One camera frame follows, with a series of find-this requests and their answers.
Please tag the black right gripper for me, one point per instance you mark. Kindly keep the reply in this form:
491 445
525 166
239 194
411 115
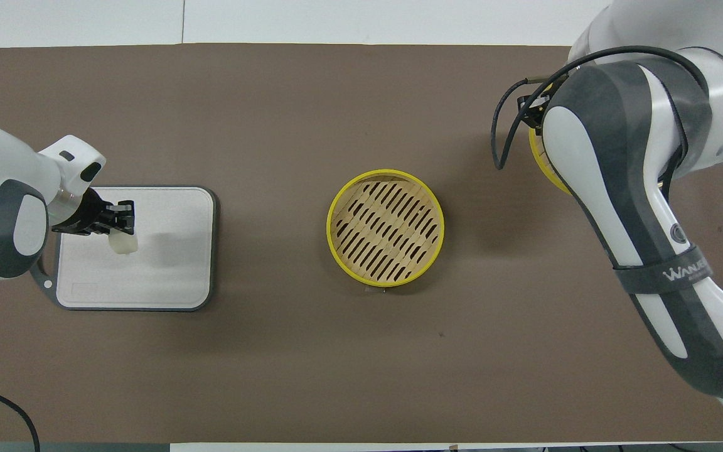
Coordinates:
534 112

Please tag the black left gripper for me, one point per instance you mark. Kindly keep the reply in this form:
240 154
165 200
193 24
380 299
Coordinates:
88 220

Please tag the cream steamed bun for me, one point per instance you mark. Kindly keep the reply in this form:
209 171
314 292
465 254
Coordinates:
125 244

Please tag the yellow bamboo steamer lid tier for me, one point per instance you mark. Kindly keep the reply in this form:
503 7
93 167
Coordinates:
543 160

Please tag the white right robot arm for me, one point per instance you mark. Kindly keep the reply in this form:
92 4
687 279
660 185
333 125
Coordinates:
619 188

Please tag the yellow bamboo steamer base tier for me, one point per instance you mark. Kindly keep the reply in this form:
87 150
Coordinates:
385 226

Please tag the white cutting board grey rim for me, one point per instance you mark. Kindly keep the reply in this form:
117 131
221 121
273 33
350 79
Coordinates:
173 270

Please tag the brown table mat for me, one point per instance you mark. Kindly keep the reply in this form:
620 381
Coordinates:
361 376

